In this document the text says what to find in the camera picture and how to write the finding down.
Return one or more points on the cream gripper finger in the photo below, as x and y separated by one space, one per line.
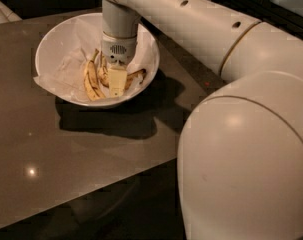
117 75

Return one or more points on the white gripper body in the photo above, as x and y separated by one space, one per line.
119 49

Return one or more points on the spotted banana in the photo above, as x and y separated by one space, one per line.
103 74
91 83

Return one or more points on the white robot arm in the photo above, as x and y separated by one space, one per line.
240 154

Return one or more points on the white bowl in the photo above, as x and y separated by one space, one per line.
57 40

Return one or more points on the white paper liner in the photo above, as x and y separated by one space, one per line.
67 67

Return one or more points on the black slatted radiator grille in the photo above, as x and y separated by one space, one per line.
269 12

